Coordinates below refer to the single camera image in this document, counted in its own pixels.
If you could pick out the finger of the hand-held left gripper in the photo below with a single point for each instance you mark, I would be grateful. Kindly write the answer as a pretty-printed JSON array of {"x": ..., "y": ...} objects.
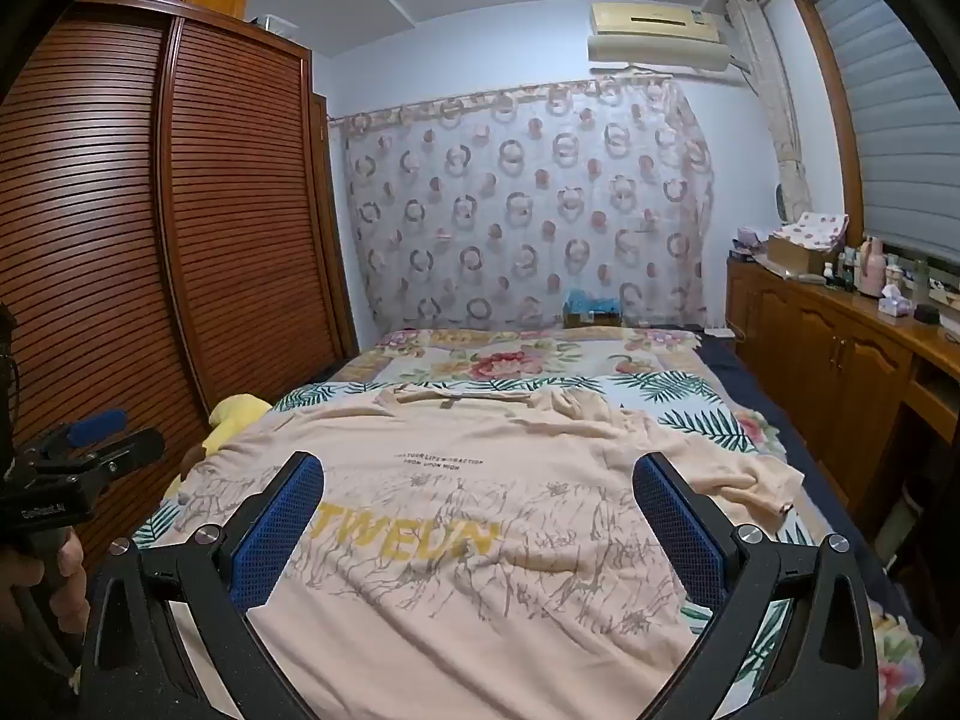
[
  {"x": 94, "y": 426},
  {"x": 127, "y": 448}
]

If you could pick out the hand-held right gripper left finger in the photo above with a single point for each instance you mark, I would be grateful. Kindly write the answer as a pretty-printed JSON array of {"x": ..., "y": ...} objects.
[{"x": 277, "y": 532}]

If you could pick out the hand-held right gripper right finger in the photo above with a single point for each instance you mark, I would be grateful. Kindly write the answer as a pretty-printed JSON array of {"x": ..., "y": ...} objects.
[{"x": 679, "y": 532}]

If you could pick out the beige printed t-shirt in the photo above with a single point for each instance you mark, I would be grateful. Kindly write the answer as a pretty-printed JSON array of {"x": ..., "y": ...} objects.
[{"x": 480, "y": 480}]

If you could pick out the person's left hand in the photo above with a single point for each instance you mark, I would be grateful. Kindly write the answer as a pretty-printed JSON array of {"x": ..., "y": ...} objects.
[{"x": 75, "y": 585}]

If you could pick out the yellow plush toy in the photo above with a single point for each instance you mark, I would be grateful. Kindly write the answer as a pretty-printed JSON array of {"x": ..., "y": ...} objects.
[{"x": 232, "y": 416}]

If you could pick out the green leaf print blanket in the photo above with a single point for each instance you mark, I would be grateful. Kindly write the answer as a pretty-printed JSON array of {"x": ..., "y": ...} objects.
[{"x": 697, "y": 420}]

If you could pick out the dark blue mattress cover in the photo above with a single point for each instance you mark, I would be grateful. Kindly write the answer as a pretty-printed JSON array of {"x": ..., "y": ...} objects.
[{"x": 757, "y": 397}]

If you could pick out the wooden sideboard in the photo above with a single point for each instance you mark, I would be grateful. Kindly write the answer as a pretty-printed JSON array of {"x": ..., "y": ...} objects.
[{"x": 825, "y": 360}]

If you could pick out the blue packet box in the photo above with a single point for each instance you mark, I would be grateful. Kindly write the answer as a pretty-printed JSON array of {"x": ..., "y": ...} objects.
[{"x": 592, "y": 309}]

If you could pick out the floral pillow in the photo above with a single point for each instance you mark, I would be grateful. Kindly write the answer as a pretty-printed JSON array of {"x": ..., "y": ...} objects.
[{"x": 510, "y": 360}]

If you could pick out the wooden louvered wardrobe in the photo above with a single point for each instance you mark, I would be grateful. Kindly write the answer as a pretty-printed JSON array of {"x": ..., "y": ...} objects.
[{"x": 225, "y": 202}]

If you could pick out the small purple box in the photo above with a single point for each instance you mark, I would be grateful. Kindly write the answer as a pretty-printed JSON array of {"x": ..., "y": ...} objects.
[{"x": 750, "y": 242}]

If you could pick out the purple tissue box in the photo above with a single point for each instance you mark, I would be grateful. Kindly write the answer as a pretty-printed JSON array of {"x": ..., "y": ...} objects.
[{"x": 892, "y": 304}]

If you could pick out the pink bottle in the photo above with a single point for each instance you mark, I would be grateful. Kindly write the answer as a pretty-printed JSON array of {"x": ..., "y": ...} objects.
[{"x": 870, "y": 270}]

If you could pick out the cardboard box with cloth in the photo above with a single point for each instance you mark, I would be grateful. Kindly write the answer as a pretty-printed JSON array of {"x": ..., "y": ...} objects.
[{"x": 814, "y": 231}]

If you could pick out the small desk fan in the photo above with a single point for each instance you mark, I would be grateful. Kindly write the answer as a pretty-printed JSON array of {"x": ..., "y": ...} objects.
[{"x": 787, "y": 201}]

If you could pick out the circle print sheer curtain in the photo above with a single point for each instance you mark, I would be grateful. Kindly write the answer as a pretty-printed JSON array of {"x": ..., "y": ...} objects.
[{"x": 487, "y": 202}]

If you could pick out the cream lace curtain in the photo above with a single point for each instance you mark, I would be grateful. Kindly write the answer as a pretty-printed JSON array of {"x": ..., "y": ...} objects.
[{"x": 776, "y": 90}]

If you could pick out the grey window blind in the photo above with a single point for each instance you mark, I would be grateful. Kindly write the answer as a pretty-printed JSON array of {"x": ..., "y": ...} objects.
[{"x": 900, "y": 127}]

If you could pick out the cream wall air conditioner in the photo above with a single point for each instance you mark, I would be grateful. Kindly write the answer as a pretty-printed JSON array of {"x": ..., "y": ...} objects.
[{"x": 652, "y": 30}]

